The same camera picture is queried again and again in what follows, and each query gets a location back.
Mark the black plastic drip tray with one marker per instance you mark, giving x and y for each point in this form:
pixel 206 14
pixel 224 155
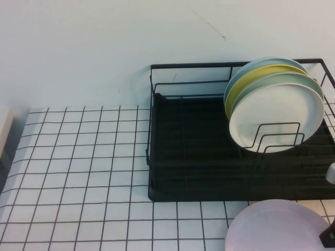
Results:
pixel 196 130

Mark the yellow round plate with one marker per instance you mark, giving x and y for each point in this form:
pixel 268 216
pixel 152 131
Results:
pixel 261 72

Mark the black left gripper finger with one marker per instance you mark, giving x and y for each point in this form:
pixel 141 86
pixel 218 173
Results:
pixel 328 235

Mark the white grid tablecloth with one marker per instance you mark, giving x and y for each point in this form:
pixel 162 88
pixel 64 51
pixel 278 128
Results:
pixel 78 183

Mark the pink round plate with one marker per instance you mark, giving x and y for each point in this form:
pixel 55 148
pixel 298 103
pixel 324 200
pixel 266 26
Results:
pixel 274 230

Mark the light blue round plate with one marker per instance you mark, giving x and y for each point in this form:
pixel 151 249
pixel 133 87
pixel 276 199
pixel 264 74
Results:
pixel 272 61

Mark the beige box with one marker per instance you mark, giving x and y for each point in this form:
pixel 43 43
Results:
pixel 5 130

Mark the cream round plate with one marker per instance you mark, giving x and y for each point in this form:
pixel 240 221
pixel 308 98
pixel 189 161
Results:
pixel 274 109

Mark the green round plate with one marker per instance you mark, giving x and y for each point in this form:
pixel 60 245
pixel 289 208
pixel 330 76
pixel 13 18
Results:
pixel 285 78

